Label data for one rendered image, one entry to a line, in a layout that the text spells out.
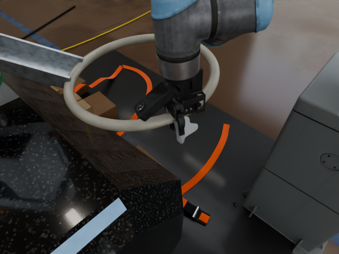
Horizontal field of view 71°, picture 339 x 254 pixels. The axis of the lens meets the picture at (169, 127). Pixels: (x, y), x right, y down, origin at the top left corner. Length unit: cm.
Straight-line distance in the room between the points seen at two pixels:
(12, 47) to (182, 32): 68
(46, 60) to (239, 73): 189
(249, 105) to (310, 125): 122
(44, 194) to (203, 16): 54
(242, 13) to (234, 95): 176
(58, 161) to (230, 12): 56
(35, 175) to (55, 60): 41
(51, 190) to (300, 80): 234
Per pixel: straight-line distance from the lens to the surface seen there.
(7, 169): 78
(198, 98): 57
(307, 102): 92
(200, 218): 145
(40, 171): 73
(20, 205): 70
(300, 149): 104
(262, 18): 50
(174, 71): 49
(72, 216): 63
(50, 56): 94
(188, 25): 45
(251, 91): 229
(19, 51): 99
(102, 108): 186
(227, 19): 47
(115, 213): 64
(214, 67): 76
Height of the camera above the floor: 137
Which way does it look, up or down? 48 degrees down
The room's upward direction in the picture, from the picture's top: straight up
